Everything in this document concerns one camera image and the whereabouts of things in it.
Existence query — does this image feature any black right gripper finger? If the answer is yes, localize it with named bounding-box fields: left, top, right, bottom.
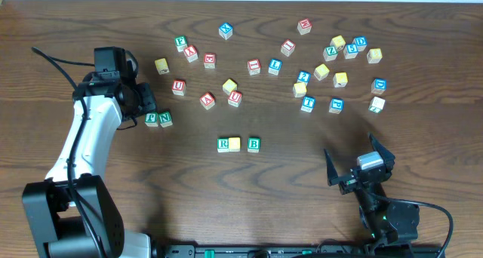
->
left=324, top=149, right=339, bottom=186
left=368, top=133, right=395, bottom=167

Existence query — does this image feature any blue T block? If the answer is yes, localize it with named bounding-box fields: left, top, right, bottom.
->
left=300, top=96, right=315, bottom=112

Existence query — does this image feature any green B block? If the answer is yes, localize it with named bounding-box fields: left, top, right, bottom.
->
left=247, top=137, right=260, bottom=153

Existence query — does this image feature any yellow o block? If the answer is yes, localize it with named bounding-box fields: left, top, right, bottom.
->
left=228, top=137, right=241, bottom=152
left=222, top=78, right=238, bottom=95

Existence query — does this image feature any green R block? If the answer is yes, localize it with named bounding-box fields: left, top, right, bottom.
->
left=217, top=138, right=229, bottom=153

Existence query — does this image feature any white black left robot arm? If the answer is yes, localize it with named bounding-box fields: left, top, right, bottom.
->
left=22, top=47, right=163, bottom=258

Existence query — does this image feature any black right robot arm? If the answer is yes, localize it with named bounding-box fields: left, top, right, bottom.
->
left=324, top=134, right=420, bottom=250

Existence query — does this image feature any green 7 block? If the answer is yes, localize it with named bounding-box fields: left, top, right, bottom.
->
left=368, top=97, right=386, bottom=113

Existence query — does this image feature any green J block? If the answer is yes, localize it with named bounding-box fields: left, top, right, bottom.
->
left=144, top=112, right=159, bottom=127

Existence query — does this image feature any blue P block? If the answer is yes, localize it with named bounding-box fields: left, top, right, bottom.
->
left=329, top=98, right=344, bottom=114

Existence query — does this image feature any red U block left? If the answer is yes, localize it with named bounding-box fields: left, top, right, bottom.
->
left=172, top=80, right=186, bottom=96

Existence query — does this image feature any red u block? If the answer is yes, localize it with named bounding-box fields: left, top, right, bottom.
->
left=172, top=80, right=186, bottom=96
left=228, top=91, right=242, bottom=107

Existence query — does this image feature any green F block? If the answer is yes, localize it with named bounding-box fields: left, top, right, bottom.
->
left=174, top=35, right=188, bottom=52

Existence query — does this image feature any blue D block lower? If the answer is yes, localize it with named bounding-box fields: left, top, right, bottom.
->
left=371, top=78, right=387, bottom=95

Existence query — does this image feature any blue d block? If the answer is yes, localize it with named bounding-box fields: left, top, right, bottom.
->
left=371, top=78, right=387, bottom=95
left=352, top=36, right=368, bottom=52

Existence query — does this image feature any green N block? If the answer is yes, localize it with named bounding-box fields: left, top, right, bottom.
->
left=158, top=111, right=173, bottom=127

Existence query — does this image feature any red X block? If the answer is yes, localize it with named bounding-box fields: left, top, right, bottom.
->
left=183, top=45, right=198, bottom=63

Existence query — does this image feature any yellow S block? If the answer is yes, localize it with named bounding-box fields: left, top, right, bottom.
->
left=293, top=82, right=307, bottom=98

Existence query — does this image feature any yellow K block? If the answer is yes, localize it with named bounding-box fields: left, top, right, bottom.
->
left=333, top=72, right=348, bottom=88

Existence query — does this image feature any red E block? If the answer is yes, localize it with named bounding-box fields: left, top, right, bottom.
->
left=204, top=53, right=216, bottom=69

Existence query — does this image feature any blue 2 block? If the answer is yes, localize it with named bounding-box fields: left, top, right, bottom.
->
left=297, top=71, right=312, bottom=85

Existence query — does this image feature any red A block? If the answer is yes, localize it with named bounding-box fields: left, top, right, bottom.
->
left=200, top=92, right=216, bottom=110

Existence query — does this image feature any yellow 8 block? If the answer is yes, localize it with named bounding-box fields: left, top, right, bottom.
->
left=367, top=48, right=383, bottom=64

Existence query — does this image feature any blue 5 block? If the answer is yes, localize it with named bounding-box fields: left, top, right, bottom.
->
left=343, top=44, right=358, bottom=60

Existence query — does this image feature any blue X block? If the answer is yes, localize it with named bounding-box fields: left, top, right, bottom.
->
left=219, top=23, right=233, bottom=40

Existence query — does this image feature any blue D block upper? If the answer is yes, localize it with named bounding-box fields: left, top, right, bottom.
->
left=352, top=36, right=368, bottom=52

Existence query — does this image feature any green Z block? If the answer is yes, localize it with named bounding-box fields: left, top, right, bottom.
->
left=323, top=46, right=338, bottom=62

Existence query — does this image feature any blue L block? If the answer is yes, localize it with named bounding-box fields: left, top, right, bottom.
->
left=268, top=59, right=282, bottom=75

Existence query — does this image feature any red U block right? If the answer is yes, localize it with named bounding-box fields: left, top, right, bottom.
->
left=228, top=91, right=242, bottom=107

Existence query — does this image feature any yellow monkey block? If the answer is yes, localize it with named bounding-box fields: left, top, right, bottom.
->
left=330, top=35, right=346, bottom=51

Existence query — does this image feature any red I block lower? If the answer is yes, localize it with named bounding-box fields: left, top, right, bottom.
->
left=248, top=59, right=261, bottom=75

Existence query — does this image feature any red i block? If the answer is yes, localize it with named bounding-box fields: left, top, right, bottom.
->
left=281, top=39, right=296, bottom=57
left=248, top=59, right=261, bottom=75

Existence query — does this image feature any red I block upper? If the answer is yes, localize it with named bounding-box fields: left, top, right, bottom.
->
left=281, top=39, right=296, bottom=57

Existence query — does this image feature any red H block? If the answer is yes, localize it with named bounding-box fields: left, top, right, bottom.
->
left=297, top=18, right=312, bottom=35

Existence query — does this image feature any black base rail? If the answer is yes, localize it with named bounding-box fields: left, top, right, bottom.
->
left=150, top=243, right=445, bottom=258

